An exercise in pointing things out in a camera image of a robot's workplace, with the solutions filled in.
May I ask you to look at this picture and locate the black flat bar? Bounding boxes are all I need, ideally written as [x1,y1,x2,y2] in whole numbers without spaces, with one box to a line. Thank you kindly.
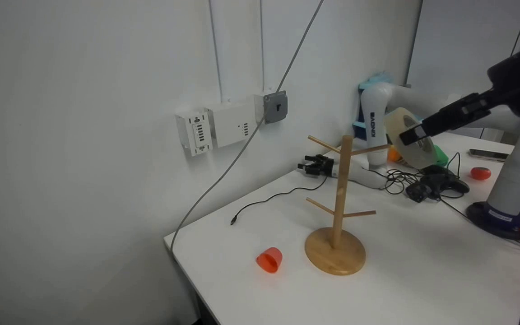
[468,147,513,163]

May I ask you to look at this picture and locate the large white wall box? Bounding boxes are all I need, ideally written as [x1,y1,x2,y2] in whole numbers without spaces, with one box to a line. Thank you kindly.
[206,98,261,151]

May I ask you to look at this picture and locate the small red object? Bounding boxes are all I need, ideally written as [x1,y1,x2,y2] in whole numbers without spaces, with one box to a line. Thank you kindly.
[470,167,495,183]

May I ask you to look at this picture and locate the wooden mug tree stand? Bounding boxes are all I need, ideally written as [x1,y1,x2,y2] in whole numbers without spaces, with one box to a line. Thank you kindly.
[304,134,394,279]

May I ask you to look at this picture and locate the small labelled white wall box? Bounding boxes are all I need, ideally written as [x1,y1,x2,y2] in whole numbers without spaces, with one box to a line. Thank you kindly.
[174,107,217,161]

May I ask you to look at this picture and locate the black tangled cable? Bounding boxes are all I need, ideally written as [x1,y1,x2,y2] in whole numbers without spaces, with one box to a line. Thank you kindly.
[382,169,421,198]

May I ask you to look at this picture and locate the green toy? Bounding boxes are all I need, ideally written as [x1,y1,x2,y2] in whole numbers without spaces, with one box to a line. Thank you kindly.
[430,147,454,170]

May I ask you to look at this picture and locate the black connector block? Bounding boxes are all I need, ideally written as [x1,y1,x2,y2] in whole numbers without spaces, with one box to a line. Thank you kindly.
[297,154,338,181]

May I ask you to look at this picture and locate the grey wall junction box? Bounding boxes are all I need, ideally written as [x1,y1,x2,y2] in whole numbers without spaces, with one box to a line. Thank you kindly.
[262,89,291,127]

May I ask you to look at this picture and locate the white wall conduit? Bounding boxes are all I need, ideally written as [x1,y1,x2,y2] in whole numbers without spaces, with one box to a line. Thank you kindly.
[257,0,270,96]
[206,0,228,105]

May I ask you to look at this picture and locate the black game controller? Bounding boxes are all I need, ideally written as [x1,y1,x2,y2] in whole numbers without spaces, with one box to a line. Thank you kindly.
[407,165,472,205]

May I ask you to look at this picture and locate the thin black cable with plug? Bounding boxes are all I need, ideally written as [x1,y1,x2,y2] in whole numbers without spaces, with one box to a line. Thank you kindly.
[230,176,329,228]

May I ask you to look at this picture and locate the grey hanging cable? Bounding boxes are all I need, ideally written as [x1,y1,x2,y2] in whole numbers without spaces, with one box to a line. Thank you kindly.
[169,0,327,252]

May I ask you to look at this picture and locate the orange plastic cup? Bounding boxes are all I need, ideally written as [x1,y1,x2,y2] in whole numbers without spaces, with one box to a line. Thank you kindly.
[255,246,286,275]

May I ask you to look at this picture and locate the beige masking tape roll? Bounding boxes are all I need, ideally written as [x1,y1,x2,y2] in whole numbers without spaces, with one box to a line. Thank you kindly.
[382,105,441,172]

